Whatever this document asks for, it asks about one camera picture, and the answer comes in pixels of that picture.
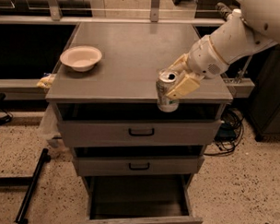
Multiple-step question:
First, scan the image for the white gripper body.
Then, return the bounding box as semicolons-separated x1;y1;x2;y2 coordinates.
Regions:
187;35;228;78

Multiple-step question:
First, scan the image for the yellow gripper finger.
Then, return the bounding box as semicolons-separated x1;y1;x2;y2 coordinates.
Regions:
169;53;190;73
166;72;202;100

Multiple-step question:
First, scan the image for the silver 7up soda can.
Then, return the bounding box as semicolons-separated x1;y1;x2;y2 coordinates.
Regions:
156;68;179;113

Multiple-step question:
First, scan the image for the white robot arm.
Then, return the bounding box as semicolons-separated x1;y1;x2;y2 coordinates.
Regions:
167;0;280;100

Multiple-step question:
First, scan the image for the grey drawer cabinet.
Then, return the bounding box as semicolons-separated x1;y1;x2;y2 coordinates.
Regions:
41;19;236;224

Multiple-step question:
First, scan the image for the grey top drawer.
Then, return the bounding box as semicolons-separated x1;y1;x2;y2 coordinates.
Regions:
57;103;221;147

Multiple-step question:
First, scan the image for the grey drawer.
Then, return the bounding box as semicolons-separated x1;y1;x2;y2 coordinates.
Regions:
73;146;204;177
57;103;221;147
78;175;203;224

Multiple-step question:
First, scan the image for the grey middle drawer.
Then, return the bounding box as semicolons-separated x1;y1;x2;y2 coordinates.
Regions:
73;146;204;177

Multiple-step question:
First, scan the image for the grey bottom drawer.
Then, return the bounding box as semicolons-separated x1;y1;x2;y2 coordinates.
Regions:
78;175;203;224

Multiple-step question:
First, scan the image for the white power strip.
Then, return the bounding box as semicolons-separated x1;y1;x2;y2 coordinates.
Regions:
216;2;242;21

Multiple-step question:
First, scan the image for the dark cabinet at right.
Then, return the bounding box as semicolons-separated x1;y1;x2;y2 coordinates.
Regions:
246;46;280;141

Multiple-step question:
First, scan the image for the white paper bowl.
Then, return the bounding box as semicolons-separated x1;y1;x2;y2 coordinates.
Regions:
60;45;102;72

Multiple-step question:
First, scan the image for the yellow crumpled wrapper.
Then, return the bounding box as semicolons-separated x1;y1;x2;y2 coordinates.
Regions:
37;74;55;89

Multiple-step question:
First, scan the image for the clear plastic bag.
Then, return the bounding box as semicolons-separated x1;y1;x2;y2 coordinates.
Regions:
38;104;61;147

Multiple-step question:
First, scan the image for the black floor bar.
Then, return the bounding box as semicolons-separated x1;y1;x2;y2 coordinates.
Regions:
15;148;51;224

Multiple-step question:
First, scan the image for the black cable bundle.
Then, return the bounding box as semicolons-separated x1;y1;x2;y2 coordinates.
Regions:
203;106;245;158

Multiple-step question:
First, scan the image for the grey metal frame rail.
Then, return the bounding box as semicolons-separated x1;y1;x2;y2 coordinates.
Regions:
0;77;255;100

